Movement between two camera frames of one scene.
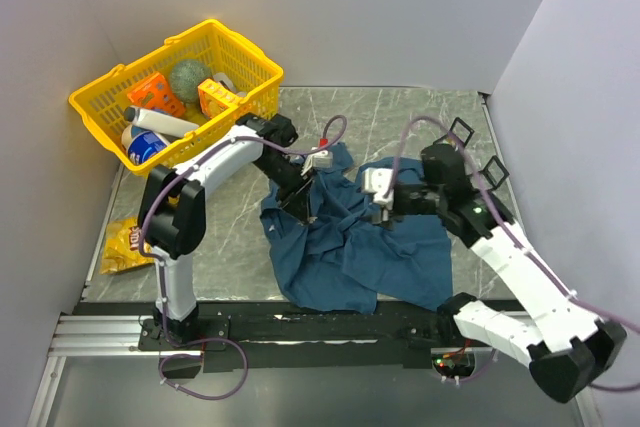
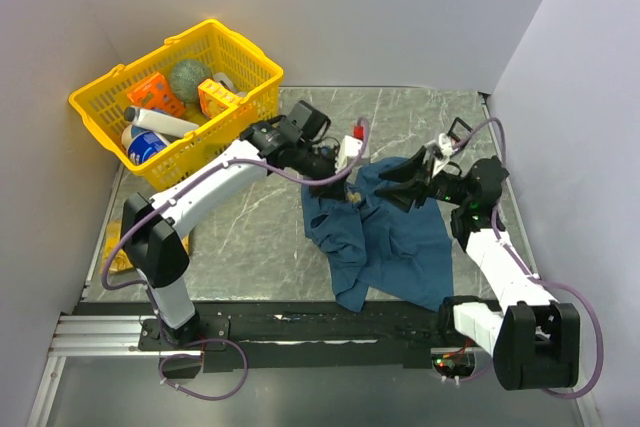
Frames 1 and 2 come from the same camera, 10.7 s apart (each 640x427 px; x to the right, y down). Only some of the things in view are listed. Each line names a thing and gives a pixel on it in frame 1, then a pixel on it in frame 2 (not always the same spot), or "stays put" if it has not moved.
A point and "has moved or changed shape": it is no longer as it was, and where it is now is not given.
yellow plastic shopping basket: [183, 88] stays put
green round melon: [185, 77] stays put
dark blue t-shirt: [351, 254] has moved or changed shape
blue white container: [141, 144] stays put
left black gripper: [299, 205] to [329, 191]
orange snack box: [157, 94] stays put
